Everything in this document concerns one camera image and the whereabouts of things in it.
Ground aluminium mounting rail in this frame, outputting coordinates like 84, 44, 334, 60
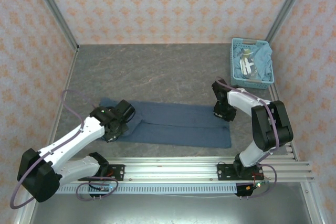
57, 156, 316, 183

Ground light blue plastic basket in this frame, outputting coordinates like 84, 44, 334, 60
230, 37, 275, 90

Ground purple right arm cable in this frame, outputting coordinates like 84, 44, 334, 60
216, 76, 279, 154

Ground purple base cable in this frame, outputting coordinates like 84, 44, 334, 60
235, 163, 278, 199
76, 176, 119, 201

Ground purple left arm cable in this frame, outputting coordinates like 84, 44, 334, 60
9, 89, 98, 209

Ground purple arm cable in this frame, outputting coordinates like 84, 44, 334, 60
216, 76, 279, 154
9, 89, 98, 209

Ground light blue crumpled t-shirt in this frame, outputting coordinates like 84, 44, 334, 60
233, 43, 274, 82

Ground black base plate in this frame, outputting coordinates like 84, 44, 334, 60
89, 164, 125, 182
217, 163, 265, 182

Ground blue jeans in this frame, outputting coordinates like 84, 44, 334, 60
99, 97, 232, 149

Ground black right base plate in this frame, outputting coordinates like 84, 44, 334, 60
217, 163, 265, 182

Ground white slotted cable duct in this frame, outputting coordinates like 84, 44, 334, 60
56, 183, 238, 195

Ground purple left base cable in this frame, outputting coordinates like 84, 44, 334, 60
76, 176, 119, 201

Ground dark t-shirt with white print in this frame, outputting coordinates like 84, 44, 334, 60
237, 48, 260, 79

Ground aluminium frame post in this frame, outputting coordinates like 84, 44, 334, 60
264, 0, 313, 44
28, 0, 80, 52

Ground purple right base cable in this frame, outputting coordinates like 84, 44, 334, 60
235, 163, 278, 199

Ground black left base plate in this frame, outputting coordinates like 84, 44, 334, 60
89, 164, 125, 182

